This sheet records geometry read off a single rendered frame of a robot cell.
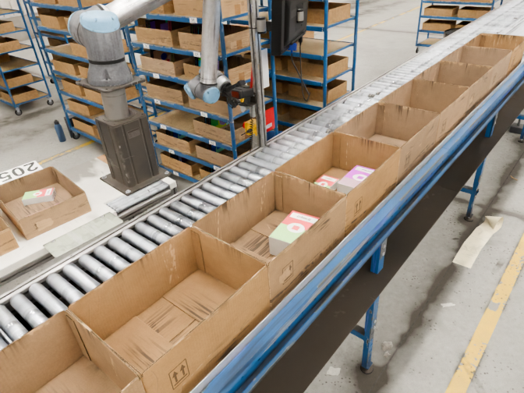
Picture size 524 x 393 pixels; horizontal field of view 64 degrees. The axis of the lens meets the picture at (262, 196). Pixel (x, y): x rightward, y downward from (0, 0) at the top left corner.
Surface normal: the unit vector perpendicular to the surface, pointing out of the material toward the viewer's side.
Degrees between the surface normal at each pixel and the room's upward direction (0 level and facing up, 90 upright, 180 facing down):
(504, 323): 0
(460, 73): 90
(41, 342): 90
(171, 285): 89
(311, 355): 0
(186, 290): 1
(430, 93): 90
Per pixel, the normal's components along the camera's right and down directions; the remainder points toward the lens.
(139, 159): 0.73, 0.33
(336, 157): -0.64, 0.44
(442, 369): -0.07, -0.84
